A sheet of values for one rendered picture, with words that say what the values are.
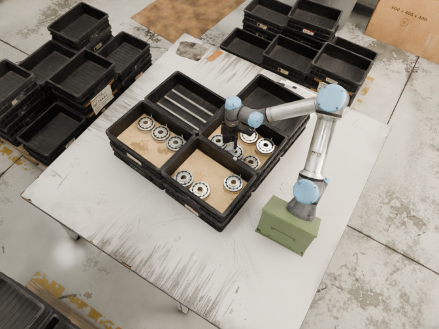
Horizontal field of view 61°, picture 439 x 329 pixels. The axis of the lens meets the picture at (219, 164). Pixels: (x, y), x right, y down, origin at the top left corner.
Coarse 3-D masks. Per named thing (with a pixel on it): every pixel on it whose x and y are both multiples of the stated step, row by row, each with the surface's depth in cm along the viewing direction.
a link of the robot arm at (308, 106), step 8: (280, 104) 184; (288, 104) 181; (296, 104) 179; (304, 104) 177; (312, 104) 175; (264, 112) 186; (272, 112) 184; (280, 112) 182; (288, 112) 181; (296, 112) 179; (304, 112) 178; (312, 112) 178; (264, 120) 187; (272, 120) 186
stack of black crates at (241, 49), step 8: (232, 32) 330; (240, 32) 333; (248, 32) 329; (224, 40) 323; (232, 40) 337; (240, 40) 339; (248, 40) 336; (256, 40) 331; (264, 40) 326; (224, 48) 318; (232, 48) 333; (240, 48) 333; (248, 48) 334; (256, 48) 334; (264, 48) 333; (240, 56) 315; (248, 56) 328; (256, 56) 329; (256, 64) 312
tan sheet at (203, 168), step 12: (192, 156) 205; (204, 156) 205; (180, 168) 201; (192, 168) 201; (204, 168) 201; (216, 168) 202; (204, 180) 198; (216, 180) 198; (216, 192) 194; (216, 204) 190; (228, 204) 191
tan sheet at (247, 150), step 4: (220, 128) 216; (216, 132) 214; (220, 132) 215; (248, 136) 214; (260, 136) 214; (228, 144) 210; (244, 148) 209; (248, 148) 209; (252, 148) 209; (244, 152) 208; (248, 152) 208; (252, 152) 208; (256, 152) 208; (244, 156) 207; (256, 156) 207; (260, 156) 207; (264, 156) 207; (268, 156) 207; (260, 160) 206; (264, 160) 206; (260, 164) 204
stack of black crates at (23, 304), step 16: (0, 272) 192; (0, 288) 197; (16, 288) 188; (0, 304) 193; (16, 304) 194; (32, 304) 194; (48, 304) 216; (0, 320) 189; (16, 320) 190; (32, 320) 180
